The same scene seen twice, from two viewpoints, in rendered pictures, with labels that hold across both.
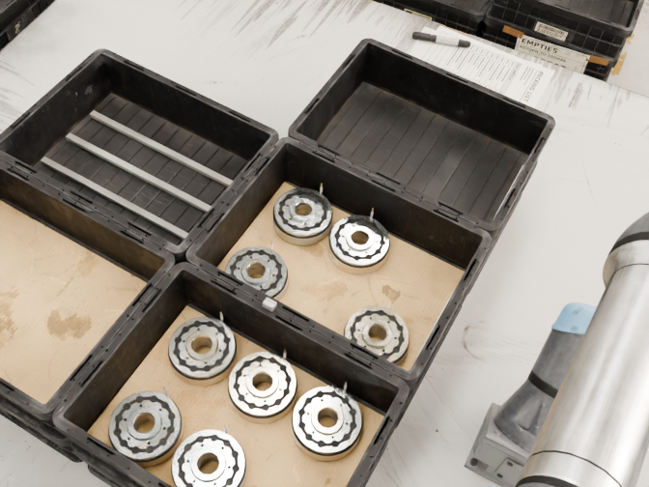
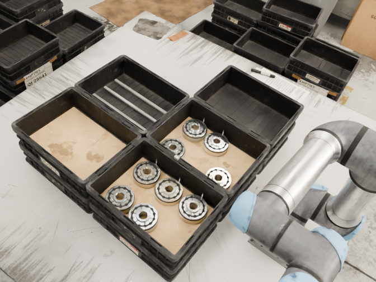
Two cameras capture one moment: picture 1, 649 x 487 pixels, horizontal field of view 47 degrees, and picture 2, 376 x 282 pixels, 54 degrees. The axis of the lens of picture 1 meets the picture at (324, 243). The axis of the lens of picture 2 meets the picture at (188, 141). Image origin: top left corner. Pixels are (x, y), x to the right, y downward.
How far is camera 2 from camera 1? 0.29 m
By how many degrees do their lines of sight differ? 7
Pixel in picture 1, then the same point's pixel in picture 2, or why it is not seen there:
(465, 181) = (264, 127)
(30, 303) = (80, 147)
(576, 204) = not seen: hidden behind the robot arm
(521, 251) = (284, 161)
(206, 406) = (145, 195)
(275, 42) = (193, 65)
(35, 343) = (80, 161)
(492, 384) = not seen: hidden behind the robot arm
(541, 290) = not seen: hidden behind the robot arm
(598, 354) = (293, 160)
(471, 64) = (274, 84)
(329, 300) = (200, 164)
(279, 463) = (171, 221)
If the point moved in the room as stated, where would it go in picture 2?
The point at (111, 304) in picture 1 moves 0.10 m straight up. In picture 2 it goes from (112, 152) to (111, 136)
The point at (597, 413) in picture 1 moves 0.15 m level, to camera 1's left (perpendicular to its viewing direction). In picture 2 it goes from (288, 175) to (219, 158)
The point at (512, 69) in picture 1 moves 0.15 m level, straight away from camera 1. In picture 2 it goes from (291, 88) to (300, 74)
